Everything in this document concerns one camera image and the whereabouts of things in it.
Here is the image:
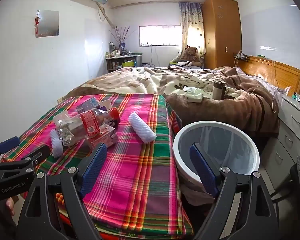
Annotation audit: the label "brown white tumbler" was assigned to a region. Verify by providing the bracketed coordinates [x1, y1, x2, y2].
[213, 80, 225, 100]

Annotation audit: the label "black rack with chargers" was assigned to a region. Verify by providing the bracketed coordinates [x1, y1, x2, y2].
[233, 51, 250, 64]

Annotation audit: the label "air conditioner pipe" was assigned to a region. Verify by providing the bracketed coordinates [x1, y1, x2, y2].
[97, 2, 118, 29]

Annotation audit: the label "clear plastic bottle red cap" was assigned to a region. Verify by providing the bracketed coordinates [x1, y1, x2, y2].
[52, 107, 121, 148]

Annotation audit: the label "bed with brown blanket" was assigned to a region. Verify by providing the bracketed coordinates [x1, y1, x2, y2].
[56, 66, 280, 138]

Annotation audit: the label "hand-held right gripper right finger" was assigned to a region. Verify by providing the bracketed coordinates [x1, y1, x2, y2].
[189, 142, 280, 240]

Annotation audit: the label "white tissue box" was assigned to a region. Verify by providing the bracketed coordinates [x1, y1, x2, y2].
[184, 87, 203, 103]

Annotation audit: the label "lilac bed sheet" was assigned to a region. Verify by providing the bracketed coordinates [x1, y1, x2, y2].
[236, 67, 292, 98]

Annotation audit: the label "window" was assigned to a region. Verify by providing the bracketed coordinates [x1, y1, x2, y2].
[139, 25, 182, 47]

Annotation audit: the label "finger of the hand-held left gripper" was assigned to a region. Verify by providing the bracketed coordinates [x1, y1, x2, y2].
[0, 145, 51, 165]
[0, 136, 20, 165]

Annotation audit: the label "cluttered shelf desk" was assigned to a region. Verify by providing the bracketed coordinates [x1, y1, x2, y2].
[105, 54, 143, 72]

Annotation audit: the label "yellow green box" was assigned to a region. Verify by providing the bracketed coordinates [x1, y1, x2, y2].
[169, 55, 184, 67]

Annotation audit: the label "black chair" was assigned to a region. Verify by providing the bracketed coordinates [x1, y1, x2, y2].
[269, 156, 300, 220]

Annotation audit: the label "clear plastic bin liner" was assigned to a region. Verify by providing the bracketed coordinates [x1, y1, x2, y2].
[176, 126, 256, 205]

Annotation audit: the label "red drink carton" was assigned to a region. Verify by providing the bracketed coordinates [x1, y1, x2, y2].
[86, 126, 119, 150]

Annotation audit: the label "patterned curtain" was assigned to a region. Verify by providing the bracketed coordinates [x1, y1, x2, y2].
[179, 2, 205, 55]

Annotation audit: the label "grey drawer dresser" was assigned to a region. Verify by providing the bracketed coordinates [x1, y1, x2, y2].
[261, 94, 300, 193]

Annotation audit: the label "folded plaid cloth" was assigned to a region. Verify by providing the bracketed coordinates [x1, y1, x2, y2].
[0, 93, 194, 239]

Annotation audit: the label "wooden headboard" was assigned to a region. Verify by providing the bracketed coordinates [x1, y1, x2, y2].
[234, 54, 300, 96]

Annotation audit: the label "white foam fruit net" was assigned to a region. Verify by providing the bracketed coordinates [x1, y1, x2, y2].
[49, 129, 64, 158]
[128, 112, 157, 144]

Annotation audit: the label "red hanging ornament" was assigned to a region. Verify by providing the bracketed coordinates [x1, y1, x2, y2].
[34, 10, 40, 35]

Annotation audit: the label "silver wall sheet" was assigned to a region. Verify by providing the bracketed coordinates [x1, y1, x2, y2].
[35, 10, 60, 38]

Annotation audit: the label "person's left hand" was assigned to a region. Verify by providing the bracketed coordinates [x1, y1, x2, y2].
[5, 197, 16, 217]

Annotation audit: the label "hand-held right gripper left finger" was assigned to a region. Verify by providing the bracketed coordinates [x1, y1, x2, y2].
[16, 142, 108, 240]

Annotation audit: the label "brown teddy bear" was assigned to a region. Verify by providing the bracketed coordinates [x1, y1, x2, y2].
[177, 46, 202, 67]

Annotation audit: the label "dried branches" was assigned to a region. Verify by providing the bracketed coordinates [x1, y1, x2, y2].
[109, 26, 137, 44]

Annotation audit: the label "purple milk carton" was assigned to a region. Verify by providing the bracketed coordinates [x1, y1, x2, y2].
[76, 97, 102, 114]

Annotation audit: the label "white round bin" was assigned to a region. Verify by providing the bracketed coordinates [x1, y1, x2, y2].
[172, 121, 261, 188]

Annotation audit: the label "wooden wardrobe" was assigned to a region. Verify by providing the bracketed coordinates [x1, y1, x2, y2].
[202, 0, 242, 70]

